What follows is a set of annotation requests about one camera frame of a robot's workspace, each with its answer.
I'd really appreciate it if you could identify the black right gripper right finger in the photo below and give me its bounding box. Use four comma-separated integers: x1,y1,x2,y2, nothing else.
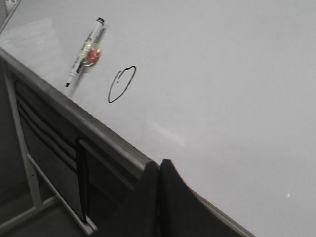
158,159,241,237

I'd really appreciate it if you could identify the grey whiteboard tray rail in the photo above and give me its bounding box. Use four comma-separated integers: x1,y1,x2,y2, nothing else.
0,50,251,237

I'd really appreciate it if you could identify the dark panel under whiteboard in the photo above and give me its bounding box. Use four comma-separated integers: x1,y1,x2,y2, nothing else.
14,81,137,224

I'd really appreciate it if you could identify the red round magnet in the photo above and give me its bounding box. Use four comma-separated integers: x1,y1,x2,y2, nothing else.
83,43,101,67

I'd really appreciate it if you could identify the white whiteboard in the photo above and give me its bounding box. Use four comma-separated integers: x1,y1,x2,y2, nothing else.
0,0,316,237

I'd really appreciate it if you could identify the grey metal stand frame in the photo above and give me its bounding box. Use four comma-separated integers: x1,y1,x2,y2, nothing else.
0,61,98,235

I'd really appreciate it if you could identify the white black whiteboard marker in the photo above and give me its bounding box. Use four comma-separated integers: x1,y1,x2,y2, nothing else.
65,17,105,87

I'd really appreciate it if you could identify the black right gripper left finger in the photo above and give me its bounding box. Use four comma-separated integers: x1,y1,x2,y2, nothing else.
93,162,158,237

